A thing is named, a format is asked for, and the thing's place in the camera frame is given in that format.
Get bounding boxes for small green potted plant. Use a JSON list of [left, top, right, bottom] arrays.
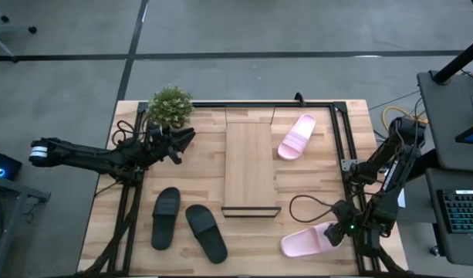
[[147, 85, 194, 130]]

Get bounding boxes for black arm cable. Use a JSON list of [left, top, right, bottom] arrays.
[[111, 119, 149, 147], [289, 195, 337, 224]]

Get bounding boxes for office chair base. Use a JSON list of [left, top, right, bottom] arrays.
[[0, 0, 39, 63]]

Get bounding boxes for black aluminium table frame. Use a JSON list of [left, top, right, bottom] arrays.
[[78, 100, 409, 277]]

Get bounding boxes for wooden shelf with black frame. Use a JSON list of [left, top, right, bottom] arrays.
[[221, 106, 282, 219]]

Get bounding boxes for grey metal cart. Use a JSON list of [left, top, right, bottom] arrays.
[[0, 173, 52, 278]]

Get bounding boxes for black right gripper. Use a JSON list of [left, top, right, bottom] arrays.
[[323, 199, 363, 247]]

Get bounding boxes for computer case with blue light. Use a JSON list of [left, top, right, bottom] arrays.
[[0, 148, 23, 181]]

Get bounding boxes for backlit computer keyboard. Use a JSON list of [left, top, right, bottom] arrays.
[[436, 188, 473, 235]]

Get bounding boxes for pink slide sandal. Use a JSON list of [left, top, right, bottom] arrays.
[[277, 113, 317, 161], [280, 221, 340, 258]]

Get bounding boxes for black pole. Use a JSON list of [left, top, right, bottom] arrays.
[[431, 36, 473, 85]]

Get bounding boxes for grey desk with keyboard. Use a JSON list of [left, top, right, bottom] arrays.
[[424, 168, 473, 267]]

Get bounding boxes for grey desk with laptop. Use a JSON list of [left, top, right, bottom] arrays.
[[416, 70, 473, 173]]

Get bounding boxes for black stand bar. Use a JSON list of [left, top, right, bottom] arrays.
[[407, 148, 440, 182]]

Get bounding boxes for yellow cable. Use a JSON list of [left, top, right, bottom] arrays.
[[381, 106, 429, 132]]

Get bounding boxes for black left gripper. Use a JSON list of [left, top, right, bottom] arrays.
[[145, 124, 197, 165]]

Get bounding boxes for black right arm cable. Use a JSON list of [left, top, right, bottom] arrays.
[[289, 195, 337, 224]]

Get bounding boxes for black slide sandal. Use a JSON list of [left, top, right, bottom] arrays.
[[150, 187, 181, 251], [184, 204, 228, 265]]

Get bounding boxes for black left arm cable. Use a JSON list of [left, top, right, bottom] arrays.
[[111, 119, 149, 147]]

